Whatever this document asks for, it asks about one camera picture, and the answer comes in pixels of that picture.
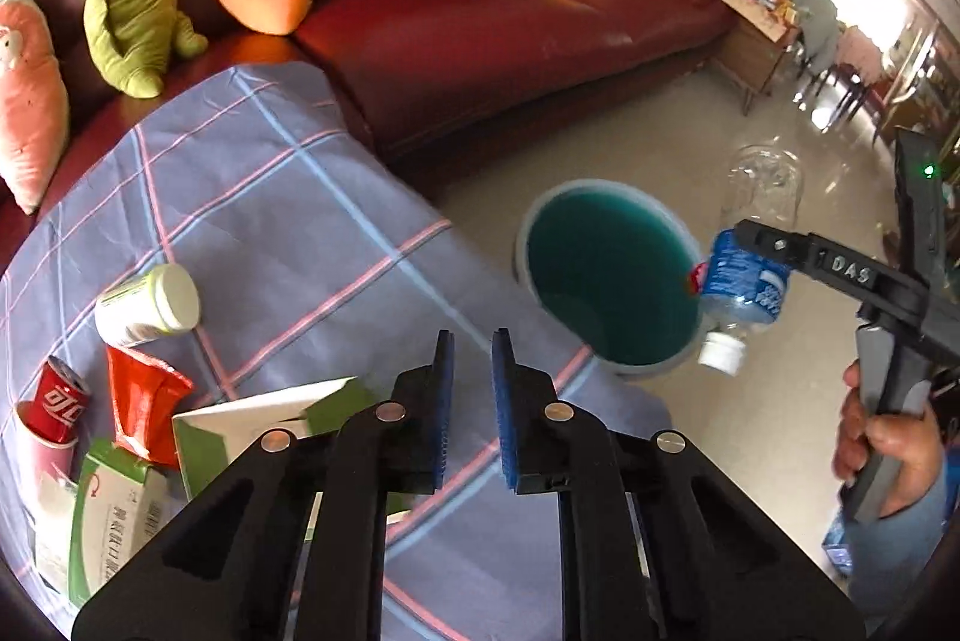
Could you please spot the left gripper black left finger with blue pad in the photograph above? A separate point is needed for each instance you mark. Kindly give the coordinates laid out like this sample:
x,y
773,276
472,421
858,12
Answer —
x,y
288,541

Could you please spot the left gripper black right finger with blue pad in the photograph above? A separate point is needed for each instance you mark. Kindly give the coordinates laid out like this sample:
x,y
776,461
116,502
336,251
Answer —
x,y
656,542

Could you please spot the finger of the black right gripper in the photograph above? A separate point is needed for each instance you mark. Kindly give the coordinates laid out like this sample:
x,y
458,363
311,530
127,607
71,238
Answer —
x,y
768,242

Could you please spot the clear plastic water bottle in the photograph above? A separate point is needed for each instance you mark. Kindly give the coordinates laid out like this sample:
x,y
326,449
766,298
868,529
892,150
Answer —
x,y
742,293

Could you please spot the green white carton box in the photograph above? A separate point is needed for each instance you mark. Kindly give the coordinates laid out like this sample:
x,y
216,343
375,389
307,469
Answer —
x,y
209,439

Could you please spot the green trash bin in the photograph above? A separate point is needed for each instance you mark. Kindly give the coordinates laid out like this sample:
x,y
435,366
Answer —
x,y
618,268

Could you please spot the person's right hand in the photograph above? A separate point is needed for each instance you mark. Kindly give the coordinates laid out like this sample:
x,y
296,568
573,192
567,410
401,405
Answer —
x,y
913,442

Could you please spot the green white medicine box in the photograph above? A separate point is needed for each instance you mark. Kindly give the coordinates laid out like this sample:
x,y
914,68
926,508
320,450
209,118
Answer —
x,y
120,503

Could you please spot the red snack bag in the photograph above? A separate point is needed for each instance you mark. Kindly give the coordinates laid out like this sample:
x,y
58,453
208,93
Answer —
x,y
144,395

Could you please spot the wooden side table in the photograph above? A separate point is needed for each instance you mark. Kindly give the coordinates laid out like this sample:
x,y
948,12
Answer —
x,y
753,50

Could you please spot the red cola can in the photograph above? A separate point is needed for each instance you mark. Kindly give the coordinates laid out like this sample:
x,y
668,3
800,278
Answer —
x,y
61,399

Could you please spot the white plastic jar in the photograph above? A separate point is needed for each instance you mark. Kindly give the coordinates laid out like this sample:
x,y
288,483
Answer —
x,y
163,302

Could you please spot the dark red leather sofa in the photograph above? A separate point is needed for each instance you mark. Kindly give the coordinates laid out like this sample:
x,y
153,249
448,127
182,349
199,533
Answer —
x,y
429,86

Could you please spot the pink plush pillow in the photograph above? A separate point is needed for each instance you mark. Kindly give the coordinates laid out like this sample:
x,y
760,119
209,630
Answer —
x,y
34,104

